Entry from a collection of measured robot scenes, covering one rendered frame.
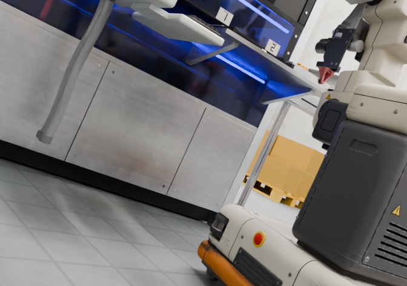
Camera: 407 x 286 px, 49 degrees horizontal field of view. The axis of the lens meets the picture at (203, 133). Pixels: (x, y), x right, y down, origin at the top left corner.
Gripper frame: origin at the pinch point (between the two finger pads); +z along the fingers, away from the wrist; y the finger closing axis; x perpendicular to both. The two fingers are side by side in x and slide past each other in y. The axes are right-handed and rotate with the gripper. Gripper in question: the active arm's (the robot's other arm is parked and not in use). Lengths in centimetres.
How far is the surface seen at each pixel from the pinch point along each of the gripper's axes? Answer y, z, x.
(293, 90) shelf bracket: 16.3, 5.7, 0.2
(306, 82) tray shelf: -1.4, 4.2, 10.2
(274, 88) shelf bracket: 31.5, 5.5, 0.0
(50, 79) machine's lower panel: 44, 47, 103
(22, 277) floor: -49, 94, 113
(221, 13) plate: 38, -16, 42
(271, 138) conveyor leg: 55, 27, -31
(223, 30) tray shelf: 2, 3, 59
